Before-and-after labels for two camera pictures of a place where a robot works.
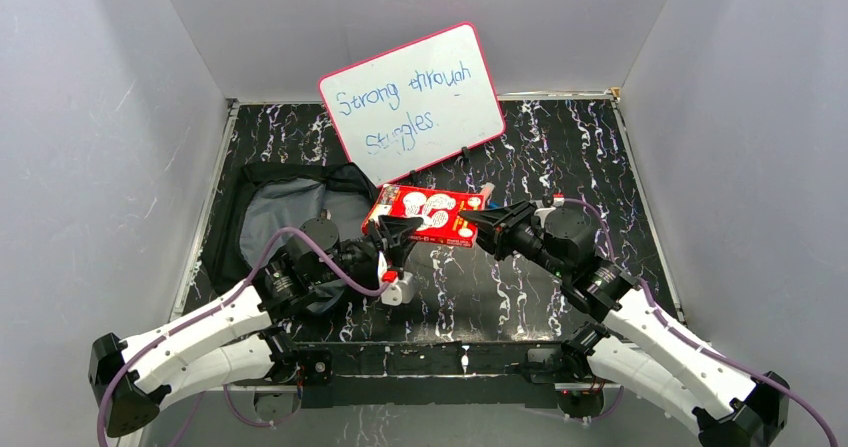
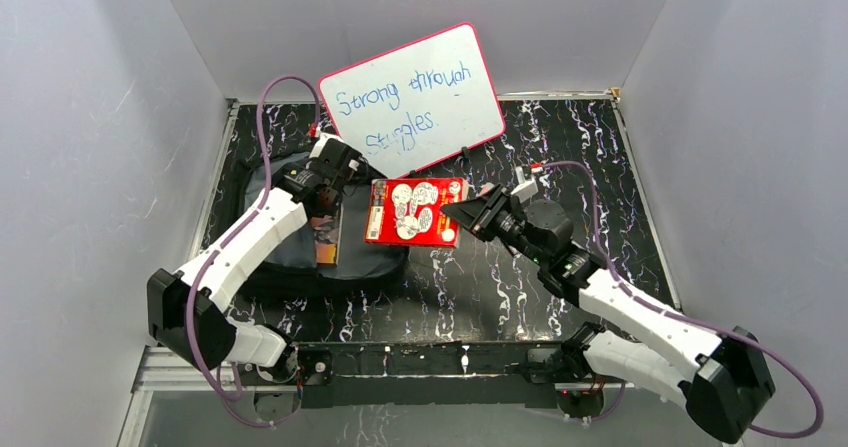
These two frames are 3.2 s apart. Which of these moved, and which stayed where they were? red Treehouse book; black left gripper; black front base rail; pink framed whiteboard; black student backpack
Moved: black left gripper; red Treehouse book; black student backpack
Stayed: black front base rail; pink framed whiteboard
